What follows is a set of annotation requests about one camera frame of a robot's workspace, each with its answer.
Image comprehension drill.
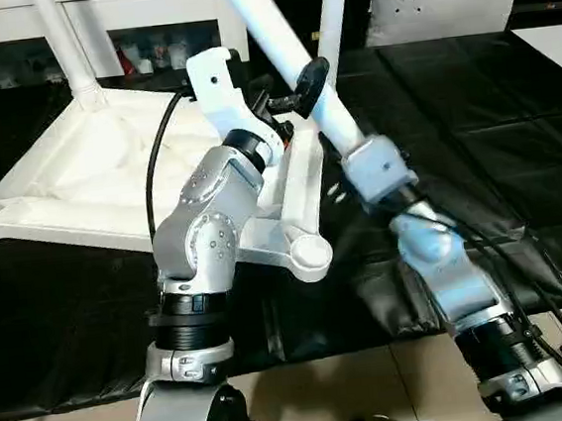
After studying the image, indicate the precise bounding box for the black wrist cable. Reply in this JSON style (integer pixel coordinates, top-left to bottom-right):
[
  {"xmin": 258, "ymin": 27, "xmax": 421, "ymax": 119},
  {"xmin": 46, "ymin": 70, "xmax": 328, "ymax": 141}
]
[
  {"xmin": 135, "ymin": 92, "xmax": 200, "ymax": 244},
  {"xmin": 397, "ymin": 177, "xmax": 562, "ymax": 421}
]

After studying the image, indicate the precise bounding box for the black box with gold label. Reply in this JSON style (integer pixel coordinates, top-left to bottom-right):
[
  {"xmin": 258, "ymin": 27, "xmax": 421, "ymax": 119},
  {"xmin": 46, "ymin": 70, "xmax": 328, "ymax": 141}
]
[{"xmin": 243, "ymin": 0, "xmax": 386, "ymax": 60}]

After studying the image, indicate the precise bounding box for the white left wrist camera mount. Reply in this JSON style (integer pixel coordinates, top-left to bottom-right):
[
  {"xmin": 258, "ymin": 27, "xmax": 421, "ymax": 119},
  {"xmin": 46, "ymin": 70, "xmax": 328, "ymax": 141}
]
[{"xmin": 184, "ymin": 41, "xmax": 287, "ymax": 174}]

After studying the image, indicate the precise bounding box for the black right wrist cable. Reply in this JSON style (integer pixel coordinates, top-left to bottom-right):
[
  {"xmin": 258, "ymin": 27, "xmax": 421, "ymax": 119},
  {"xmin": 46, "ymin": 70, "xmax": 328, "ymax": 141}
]
[{"xmin": 397, "ymin": 177, "xmax": 562, "ymax": 421}]

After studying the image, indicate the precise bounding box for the white plastic table top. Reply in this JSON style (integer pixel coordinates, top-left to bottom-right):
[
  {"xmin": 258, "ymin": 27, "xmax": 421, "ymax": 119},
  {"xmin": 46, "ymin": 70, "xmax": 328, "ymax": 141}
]
[{"xmin": 0, "ymin": 74, "xmax": 338, "ymax": 313}]

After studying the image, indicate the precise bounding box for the black bar with red mark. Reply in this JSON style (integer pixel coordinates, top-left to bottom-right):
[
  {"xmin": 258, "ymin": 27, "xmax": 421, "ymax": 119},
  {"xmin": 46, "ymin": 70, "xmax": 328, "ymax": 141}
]
[{"xmin": 509, "ymin": 0, "xmax": 562, "ymax": 33}]

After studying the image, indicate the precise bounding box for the black work mat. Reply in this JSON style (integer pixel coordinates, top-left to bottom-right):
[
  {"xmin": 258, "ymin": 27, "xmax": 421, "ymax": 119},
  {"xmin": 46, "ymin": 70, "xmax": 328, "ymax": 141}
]
[{"xmin": 0, "ymin": 23, "xmax": 562, "ymax": 421}]

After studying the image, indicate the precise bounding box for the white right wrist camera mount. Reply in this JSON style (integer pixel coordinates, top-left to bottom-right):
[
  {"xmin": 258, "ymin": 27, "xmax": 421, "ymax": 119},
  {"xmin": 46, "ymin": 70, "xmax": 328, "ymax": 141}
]
[{"xmin": 338, "ymin": 130, "xmax": 421, "ymax": 215}]

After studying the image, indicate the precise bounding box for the white glass-door cabinet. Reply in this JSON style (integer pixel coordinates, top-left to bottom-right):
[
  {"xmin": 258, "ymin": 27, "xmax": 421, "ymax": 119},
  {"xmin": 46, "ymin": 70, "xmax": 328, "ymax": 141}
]
[{"xmin": 0, "ymin": 0, "xmax": 253, "ymax": 92}]

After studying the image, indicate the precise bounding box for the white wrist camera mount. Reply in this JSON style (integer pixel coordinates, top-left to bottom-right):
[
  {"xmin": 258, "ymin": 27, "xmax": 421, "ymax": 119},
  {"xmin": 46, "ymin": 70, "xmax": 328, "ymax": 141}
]
[
  {"xmin": 184, "ymin": 41, "xmax": 287, "ymax": 174},
  {"xmin": 338, "ymin": 130, "xmax": 421, "ymax": 215}
]

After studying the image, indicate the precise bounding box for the white flat board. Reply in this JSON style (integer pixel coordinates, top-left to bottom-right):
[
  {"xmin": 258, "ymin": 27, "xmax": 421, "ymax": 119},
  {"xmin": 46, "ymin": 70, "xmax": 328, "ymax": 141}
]
[{"xmin": 511, "ymin": 23, "xmax": 562, "ymax": 84}]

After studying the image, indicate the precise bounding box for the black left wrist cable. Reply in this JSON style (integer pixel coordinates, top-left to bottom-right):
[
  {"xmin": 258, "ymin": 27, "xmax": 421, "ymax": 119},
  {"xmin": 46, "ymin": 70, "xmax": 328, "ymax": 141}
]
[{"xmin": 135, "ymin": 92, "xmax": 200, "ymax": 244}]

